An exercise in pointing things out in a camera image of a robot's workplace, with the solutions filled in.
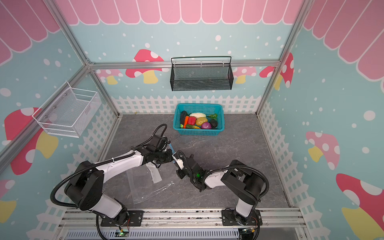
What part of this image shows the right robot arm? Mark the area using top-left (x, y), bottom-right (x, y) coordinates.
top-left (173, 151), bottom-right (270, 226)

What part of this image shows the dark avocado toy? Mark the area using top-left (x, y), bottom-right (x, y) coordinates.
top-left (209, 119), bottom-right (218, 129)

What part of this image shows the yellow potato toy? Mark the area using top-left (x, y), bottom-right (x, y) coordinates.
top-left (195, 117), bottom-right (208, 127)

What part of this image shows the purple onion toy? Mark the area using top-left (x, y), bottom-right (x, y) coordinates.
top-left (201, 122), bottom-right (212, 130)

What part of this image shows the red pepper toy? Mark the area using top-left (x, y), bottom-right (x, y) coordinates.
top-left (188, 116), bottom-right (197, 126)

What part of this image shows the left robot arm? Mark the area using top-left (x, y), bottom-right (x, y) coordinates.
top-left (50, 135), bottom-right (173, 226)

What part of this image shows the aluminium front rail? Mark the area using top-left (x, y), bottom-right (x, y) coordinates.
top-left (59, 208), bottom-right (306, 230)

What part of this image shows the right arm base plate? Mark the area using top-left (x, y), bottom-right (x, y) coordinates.
top-left (222, 208), bottom-right (263, 227)

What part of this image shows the black mesh wall basket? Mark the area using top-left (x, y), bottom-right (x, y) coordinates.
top-left (170, 56), bottom-right (234, 92)

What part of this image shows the green leafy vegetable toy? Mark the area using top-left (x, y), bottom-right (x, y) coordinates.
top-left (207, 114), bottom-right (218, 120)

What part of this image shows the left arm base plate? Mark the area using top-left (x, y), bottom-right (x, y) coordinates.
top-left (101, 210), bottom-right (144, 227)

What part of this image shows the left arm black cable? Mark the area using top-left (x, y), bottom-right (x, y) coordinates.
top-left (50, 123), bottom-right (169, 208)

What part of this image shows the clear zip top bag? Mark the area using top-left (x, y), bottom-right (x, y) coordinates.
top-left (126, 162), bottom-right (177, 205)

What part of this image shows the white radish toy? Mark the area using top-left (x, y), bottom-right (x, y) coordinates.
top-left (190, 113), bottom-right (206, 119)

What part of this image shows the teal plastic basket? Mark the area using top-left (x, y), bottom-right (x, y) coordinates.
top-left (173, 103), bottom-right (225, 136)

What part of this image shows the white wire wall basket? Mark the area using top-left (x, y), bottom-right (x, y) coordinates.
top-left (32, 82), bottom-right (102, 138)

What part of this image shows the orange carrot toy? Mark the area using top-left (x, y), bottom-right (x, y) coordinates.
top-left (183, 116), bottom-right (189, 129)

